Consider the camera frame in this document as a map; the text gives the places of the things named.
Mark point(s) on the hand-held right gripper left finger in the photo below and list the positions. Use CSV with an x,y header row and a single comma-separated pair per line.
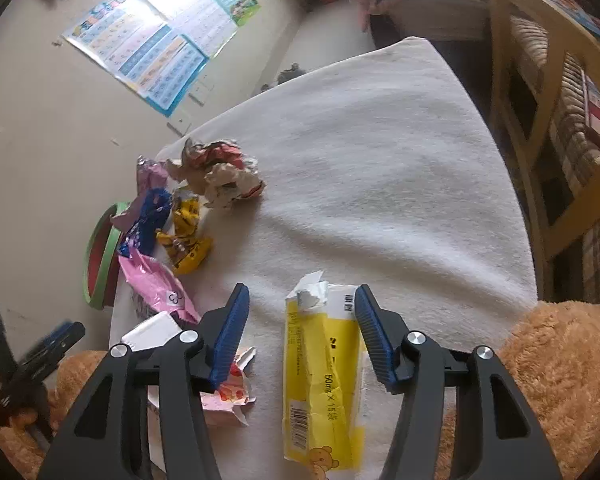
x,y
230,330

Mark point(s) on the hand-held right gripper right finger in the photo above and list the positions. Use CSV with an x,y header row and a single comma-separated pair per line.
x,y
372,340

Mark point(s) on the yellow tissue packet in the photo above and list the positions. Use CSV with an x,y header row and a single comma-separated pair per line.
x,y
325,360

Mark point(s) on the pink snack packet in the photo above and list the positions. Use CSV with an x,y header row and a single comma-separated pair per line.
x,y
155,285

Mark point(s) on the green rimmed red bin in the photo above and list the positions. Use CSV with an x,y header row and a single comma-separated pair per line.
x,y
97,260

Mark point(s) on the yellow snack wrapper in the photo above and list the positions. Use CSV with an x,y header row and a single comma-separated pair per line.
x,y
187,245

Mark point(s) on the blue snack wrapper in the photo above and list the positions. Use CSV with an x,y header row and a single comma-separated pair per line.
x,y
147,220

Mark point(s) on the brown plush toy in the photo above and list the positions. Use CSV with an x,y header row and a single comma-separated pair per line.
x,y
70,380
565,375

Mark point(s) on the pink white crumpled carton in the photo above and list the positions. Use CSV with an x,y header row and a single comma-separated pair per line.
x,y
232,395

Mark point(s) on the white small box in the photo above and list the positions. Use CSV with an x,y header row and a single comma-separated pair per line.
x,y
150,332

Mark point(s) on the crumpled white paper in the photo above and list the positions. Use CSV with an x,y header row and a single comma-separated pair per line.
x,y
232,185

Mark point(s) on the white towel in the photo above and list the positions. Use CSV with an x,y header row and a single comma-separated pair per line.
x,y
380,170

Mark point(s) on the light purple wrapper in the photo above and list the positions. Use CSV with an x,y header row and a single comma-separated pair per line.
x,y
152,175

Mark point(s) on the crumpled red printed paper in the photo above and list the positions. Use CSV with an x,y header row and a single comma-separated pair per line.
x,y
212,155

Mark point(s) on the grey small object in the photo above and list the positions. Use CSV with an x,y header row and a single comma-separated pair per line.
x,y
291,74

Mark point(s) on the blue chart poster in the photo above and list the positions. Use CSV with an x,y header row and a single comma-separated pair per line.
x,y
135,55

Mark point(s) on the beige knitted cushion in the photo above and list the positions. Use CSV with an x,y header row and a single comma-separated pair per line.
x,y
575,125

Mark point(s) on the white chart poster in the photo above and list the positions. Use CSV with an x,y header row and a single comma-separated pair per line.
x,y
205,5

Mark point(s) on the pink cloth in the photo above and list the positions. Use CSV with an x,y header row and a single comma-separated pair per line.
x,y
366,7

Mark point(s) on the white wall socket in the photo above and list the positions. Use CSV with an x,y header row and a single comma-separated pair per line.
x,y
202,90
179,127

